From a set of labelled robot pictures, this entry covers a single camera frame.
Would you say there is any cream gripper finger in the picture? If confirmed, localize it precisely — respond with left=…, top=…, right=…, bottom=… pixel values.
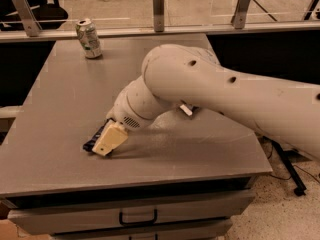
left=92, top=119, right=128, bottom=156

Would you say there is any blue rxbar blueberry bar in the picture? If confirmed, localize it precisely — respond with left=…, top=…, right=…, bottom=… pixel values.
left=82, top=119, right=110, bottom=152

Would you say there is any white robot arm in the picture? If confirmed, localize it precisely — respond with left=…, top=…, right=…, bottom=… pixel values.
left=92, top=44, right=320, bottom=160

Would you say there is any blue kettle chips bag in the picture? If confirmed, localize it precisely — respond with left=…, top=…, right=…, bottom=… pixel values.
left=180, top=104, right=198, bottom=117

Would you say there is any grey table cabinet with drawers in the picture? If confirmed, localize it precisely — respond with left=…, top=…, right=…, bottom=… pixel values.
left=0, top=36, right=271, bottom=240

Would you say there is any white green soda can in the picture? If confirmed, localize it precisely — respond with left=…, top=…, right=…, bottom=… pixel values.
left=75, top=18, right=102, bottom=59

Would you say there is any black office chair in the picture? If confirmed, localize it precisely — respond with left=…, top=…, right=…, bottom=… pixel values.
left=0, top=0, right=68, bottom=31

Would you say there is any black metal stand leg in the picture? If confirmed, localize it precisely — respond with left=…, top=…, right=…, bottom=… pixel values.
left=271, top=141, right=306, bottom=197

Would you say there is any black drawer handle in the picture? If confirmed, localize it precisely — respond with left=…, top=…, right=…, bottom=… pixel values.
left=118, top=209, right=158, bottom=227

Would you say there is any left metal glass bracket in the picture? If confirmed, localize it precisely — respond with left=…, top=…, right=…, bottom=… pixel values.
left=11, top=0, right=42, bottom=37

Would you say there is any metal glass bracket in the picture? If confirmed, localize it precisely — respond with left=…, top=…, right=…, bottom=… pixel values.
left=231, top=0, right=251, bottom=29
left=152, top=0, right=164, bottom=32
left=11, top=0, right=42, bottom=37

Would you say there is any middle metal glass bracket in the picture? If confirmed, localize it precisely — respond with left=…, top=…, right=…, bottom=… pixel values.
left=152, top=0, right=164, bottom=32

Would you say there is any right metal glass bracket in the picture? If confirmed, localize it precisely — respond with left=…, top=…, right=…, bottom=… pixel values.
left=231, top=0, right=251, bottom=29

